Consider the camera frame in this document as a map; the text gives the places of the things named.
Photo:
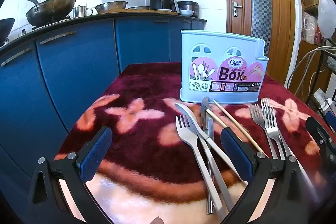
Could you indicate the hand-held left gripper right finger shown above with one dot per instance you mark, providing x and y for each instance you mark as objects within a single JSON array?
[{"x": 234, "y": 153}]

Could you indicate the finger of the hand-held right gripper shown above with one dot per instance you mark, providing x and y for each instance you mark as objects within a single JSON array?
[
  {"x": 319, "y": 134},
  {"x": 331, "y": 119}
]

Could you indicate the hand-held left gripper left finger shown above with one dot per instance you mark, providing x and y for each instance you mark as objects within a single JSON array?
[{"x": 95, "y": 151}]

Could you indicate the wooden chopstick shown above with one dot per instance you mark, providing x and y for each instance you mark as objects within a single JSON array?
[
  {"x": 236, "y": 124},
  {"x": 216, "y": 119}
]

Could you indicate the light blue utensil box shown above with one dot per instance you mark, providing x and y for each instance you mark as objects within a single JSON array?
[{"x": 223, "y": 45}]

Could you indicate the white power strip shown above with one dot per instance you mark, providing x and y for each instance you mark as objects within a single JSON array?
[{"x": 321, "y": 96}]

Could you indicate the steel table knife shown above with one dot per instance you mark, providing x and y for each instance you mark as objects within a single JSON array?
[
  {"x": 223, "y": 187},
  {"x": 205, "y": 111}
]

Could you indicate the steel fork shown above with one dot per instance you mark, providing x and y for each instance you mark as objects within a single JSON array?
[
  {"x": 257, "y": 119},
  {"x": 271, "y": 129}
]

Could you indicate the red printed blanket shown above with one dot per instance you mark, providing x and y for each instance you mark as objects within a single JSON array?
[{"x": 147, "y": 150}]

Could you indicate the wooden shelf unit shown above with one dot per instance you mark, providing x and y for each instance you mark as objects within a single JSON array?
[{"x": 302, "y": 56}]

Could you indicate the blue base cabinets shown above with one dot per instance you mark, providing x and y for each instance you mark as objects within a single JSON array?
[{"x": 78, "y": 66}]

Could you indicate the white plastic bag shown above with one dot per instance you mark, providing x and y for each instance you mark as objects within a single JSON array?
[{"x": 309, "y": 27}]

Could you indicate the large clear plastic bag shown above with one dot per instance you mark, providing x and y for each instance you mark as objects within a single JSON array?
[{"x": 326, "y": 11}]

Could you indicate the steel kettle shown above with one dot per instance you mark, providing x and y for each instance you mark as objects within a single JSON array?
[{"x": 78, "y": 12}]

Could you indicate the steel colander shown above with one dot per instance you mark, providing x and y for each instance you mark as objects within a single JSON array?
[{"x": 110, "y": 7}]

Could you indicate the dark steel wok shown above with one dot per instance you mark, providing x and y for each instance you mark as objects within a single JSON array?
[{"x": 50, "y": 10}]

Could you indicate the white bowl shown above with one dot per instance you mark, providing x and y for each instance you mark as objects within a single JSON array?
[{"x": 186, "y": 13}]

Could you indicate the steel basin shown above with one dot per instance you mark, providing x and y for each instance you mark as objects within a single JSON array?
[{"x": 138, "y": 7}]

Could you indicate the black pan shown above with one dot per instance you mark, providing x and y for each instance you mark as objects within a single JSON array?
[{"x": 5, "y": 27}]

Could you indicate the dark rice cooker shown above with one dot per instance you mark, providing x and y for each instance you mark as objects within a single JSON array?
[{"x": 189, "y": 5}]

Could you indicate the white plate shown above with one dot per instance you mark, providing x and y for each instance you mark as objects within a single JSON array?
[{"x": 162, "y": 10}]

